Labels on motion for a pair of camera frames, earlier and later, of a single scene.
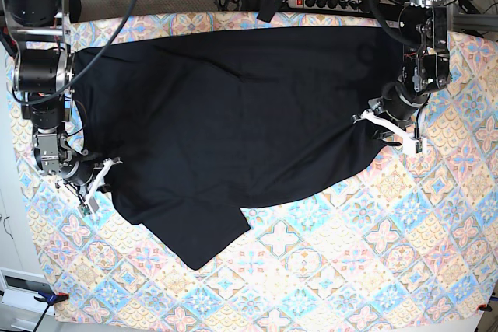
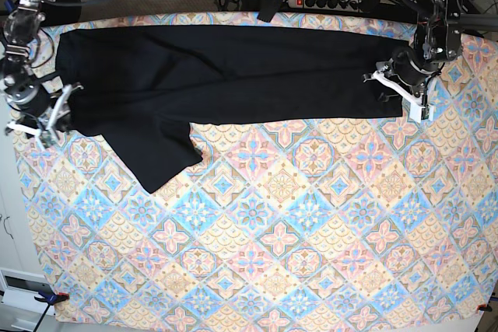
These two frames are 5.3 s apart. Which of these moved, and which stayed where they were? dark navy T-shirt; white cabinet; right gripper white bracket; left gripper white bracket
Moved: right gripper white bracket; left gripper white bracket; dark navy T-shirt
Stayed: white cabinet
